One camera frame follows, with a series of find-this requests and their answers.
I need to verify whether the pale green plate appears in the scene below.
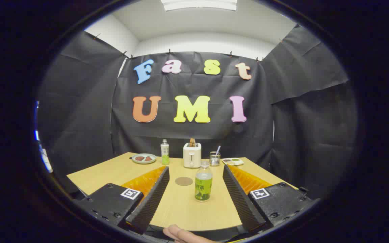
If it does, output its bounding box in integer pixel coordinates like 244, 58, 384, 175
132, 154, 157, 164

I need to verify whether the white toaster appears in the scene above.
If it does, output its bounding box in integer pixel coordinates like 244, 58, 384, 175
183, 142, 202, 168

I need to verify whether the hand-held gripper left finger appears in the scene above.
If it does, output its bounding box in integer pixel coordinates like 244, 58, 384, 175
74, 165, 170, 235

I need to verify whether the green label juice bottle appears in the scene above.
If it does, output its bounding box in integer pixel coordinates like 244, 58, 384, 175
194, 161, 213, 202

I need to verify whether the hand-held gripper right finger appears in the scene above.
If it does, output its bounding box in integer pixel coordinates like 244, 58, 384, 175
222, 164, 320, 233

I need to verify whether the slim white green bottle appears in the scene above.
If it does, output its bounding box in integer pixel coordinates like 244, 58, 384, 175
161, 139, 170, 165

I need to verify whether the black backdrop cloth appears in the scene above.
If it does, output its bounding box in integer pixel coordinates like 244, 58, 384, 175
37, 25, 359, 199

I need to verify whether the wooden table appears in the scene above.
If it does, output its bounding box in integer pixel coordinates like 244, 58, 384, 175
67, 152, 298, 232

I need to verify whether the ceiling light panel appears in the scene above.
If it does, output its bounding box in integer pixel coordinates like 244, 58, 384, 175
161, 0, 238, 11

